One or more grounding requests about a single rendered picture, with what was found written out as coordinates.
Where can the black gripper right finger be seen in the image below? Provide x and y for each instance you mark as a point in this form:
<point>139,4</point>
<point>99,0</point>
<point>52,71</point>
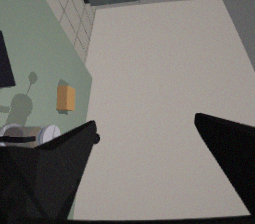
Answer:
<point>233,147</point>

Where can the french press coffee maker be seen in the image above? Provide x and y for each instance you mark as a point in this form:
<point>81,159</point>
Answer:
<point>27,136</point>

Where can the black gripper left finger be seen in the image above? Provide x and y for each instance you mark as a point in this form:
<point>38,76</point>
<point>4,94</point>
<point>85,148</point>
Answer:
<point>51,172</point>

